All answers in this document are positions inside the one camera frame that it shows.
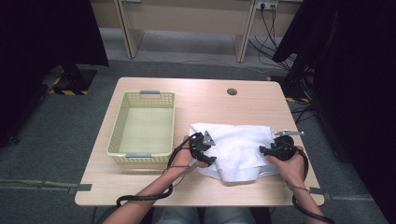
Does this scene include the black stand base hazard stripes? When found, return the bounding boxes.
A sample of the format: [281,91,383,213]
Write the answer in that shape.
[41,63,98,97]
[265,76,312,104]

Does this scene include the grey floor tape patch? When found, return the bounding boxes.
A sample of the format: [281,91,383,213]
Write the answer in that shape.
[309,186,332,200]
[68,183,93,195]

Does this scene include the person's right hand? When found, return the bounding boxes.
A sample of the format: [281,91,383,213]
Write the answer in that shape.
[265,147,305,186]

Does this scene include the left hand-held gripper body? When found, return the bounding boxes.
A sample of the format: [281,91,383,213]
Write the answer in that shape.
[189,130,217,158]

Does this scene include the yellow perforated plastic basket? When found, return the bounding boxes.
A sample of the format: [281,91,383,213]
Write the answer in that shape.
[106,90,176,166]

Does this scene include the beige wooden desk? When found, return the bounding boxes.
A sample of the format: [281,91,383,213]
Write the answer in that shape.
[90,0,304,63]

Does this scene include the white wall power outlet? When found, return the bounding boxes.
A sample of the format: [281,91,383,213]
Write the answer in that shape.
[255,0,279,10]

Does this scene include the person's left hand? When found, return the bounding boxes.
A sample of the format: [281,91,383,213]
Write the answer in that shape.
[170,135,206,175]

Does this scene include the black floor cable bundle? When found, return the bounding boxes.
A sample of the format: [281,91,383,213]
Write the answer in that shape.
[247,4,297,71]

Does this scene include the person's legs in jeans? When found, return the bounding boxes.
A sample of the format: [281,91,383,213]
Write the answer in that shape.
[152,206,256,224]

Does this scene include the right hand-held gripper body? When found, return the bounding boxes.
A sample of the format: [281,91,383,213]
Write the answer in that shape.
[271,130,305,162]

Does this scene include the black curtain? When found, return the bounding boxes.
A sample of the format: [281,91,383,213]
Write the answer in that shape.
[0,0,110,147]
[272,0,396,224]

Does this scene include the white button-up shirt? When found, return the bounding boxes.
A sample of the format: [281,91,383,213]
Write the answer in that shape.
[189,122,281,183]

